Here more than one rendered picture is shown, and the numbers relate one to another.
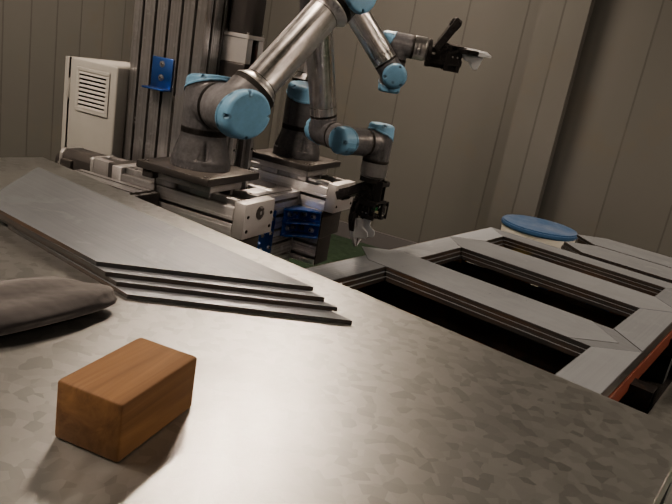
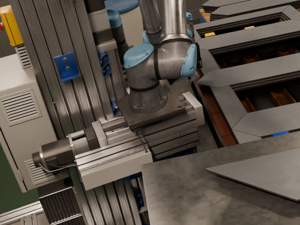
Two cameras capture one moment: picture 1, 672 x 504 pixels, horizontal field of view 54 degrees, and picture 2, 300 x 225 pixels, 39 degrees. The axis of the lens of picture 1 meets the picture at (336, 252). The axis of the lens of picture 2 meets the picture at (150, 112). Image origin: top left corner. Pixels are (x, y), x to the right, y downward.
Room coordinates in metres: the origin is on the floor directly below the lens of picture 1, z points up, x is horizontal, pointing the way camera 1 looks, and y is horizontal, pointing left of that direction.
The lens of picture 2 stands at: (0.49, 1.23, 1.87)
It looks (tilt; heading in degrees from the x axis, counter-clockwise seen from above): 31 degrees down; 324
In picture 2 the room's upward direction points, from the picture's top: 12 degrees counter-clockwise
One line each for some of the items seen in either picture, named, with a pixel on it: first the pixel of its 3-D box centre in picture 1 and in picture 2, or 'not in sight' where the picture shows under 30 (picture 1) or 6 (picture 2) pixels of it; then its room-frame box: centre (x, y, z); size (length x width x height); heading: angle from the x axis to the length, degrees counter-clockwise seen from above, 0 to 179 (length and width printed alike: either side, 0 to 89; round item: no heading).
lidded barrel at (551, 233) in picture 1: (528, 268); (123, 30); (4.07, -1.23, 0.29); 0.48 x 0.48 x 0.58
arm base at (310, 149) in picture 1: (298, 140); (115, 49); (2.11, 0.18, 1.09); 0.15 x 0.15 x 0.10
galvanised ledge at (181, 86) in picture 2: not in sight; (177, 98); (2.07, -0.12, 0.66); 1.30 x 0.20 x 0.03; 145
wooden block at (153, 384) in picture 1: (129, 394); not in sight; (0.47, 0.14, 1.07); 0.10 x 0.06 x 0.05; 162
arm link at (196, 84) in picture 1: (208, 100); (142, 64); (1.65, 0.38, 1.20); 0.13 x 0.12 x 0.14; 41
